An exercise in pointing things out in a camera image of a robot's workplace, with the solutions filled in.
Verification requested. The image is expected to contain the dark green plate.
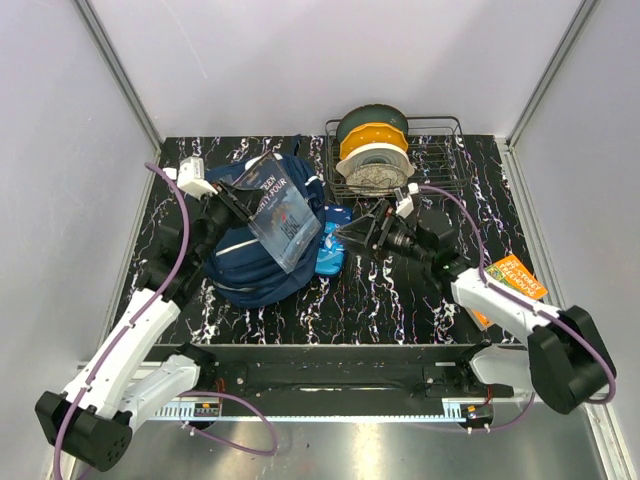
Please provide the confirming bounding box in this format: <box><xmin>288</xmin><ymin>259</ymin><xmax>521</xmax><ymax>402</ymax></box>
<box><xmin>336</xmin><ymin>103</ymin><xmax>409</xmax><ymax>142</ymax></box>

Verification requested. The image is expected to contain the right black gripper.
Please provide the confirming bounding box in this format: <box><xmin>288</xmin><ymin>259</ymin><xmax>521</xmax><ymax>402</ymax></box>
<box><xmin>333</xmin><ymin>199</ymin><xmax>432</xmax><ymax>265</ymax></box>

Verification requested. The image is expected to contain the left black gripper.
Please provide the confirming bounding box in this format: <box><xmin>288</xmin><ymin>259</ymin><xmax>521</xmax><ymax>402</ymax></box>
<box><xmin>194</xmin><ymin>178</ymin><xmax>266</xmax><ymax>264</ymax></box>

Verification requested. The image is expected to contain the blue dinosaur pencil case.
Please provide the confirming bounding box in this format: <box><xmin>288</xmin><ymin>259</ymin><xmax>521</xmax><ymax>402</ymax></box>
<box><xmin>315</xmin><ymin>205</ymin><xmax>352</xmax><ymax>277</ymax></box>

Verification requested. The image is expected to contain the orange yellow paperback book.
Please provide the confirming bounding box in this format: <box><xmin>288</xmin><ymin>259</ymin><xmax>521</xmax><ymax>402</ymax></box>
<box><xmin>485</xmin><ymin>254</ymin><xmax>548</xmax><ymax>300</ymax></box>

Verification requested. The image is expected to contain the dark blue 1984 book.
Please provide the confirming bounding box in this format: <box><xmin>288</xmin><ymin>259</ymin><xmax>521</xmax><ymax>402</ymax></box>
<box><xmin>233</xmin><ymin>153</ymin><xmax>323</xmax><ymax>274</ymax></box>

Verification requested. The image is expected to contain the purple cable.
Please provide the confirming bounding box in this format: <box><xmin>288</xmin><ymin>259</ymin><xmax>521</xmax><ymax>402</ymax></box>
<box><xmin>52</xmin><ymin>162</ymin><xmax>279</xmax><ymax>480</ymax></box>
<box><xmin>417</xmin><ymin>184</ymin><xmax>617</xmax><ymax>435</ymax></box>

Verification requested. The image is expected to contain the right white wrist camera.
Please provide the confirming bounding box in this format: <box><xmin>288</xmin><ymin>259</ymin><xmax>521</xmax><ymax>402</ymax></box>
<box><xmin>394</xmin><ymin>183</ymin><xmax>420</xmax><ymax>219</ymax></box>

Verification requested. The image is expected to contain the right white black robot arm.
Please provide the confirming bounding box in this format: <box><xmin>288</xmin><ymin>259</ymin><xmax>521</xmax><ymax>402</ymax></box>
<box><xmin>335</xmin><ymin>200</ymin><xmax>616</xmax><ymax>414</ymax></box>

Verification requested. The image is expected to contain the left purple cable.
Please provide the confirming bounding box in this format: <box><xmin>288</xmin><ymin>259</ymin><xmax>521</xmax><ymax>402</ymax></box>
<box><xmin>52</xmin><ymin>162</ymin><xmax>279</xmax><ymax>480</ymax></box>

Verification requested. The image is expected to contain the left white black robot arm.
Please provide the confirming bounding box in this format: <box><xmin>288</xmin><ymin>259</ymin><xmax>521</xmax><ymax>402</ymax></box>
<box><xmin>35</xmin><ymin>182</ymin><xmax>263</xmax><ymax>478</ymax></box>

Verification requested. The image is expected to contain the black wire dish rack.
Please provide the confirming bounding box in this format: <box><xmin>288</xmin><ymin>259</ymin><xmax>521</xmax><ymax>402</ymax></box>
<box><xmin>324</xmin><ymin>115</ymin><xmax>469</xmax><ymax>203</ymax></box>

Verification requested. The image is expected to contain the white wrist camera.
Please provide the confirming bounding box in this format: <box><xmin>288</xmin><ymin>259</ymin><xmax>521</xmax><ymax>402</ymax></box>
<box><xmin>162</xmin><ymin>156</ymin><xmax>217</xmax><ymax>199</ymax></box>
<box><xmin>394</xmin><ymin>183</ymin><xmax>420</xmax><ymax>219</ymax></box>

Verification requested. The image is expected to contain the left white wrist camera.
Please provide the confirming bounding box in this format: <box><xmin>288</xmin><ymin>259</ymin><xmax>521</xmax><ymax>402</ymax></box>
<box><xmin>162</xmin><ymin>156</ymin><xmax>217</xmax><ymax>199</ymax></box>

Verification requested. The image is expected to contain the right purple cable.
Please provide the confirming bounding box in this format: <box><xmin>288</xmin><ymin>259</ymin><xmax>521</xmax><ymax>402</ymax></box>
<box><xmin>417</xmin><ymin>184</ymin><xmax>617</xmax><ymax>435</ymax></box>

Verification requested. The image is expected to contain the patterned beige plate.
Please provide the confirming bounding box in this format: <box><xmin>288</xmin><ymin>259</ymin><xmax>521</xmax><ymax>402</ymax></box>
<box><xmin>346</xmin><ymin>164</ymin><xmax>408</xmax><ymax>196</ymax></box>

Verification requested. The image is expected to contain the navy blue student backpack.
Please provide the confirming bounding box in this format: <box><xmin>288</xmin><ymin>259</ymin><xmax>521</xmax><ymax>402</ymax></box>
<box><xmin>204</xmin><ymin>151</ymin><xmax>326</xmax><ymax>308</ymax></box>

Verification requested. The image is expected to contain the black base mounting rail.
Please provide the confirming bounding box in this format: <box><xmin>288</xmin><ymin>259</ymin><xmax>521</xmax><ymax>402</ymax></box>
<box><xmin>149</xmin><ymin>342</ymin><xmax>516</xmax><ymax>419</ymax></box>

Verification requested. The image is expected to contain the orange yellow plate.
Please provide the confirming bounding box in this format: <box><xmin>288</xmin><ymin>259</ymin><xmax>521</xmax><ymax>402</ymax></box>
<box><xmin>339</xmin><ymin>122</ymin><xmax>408</xmax><ymax>159</ymax></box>

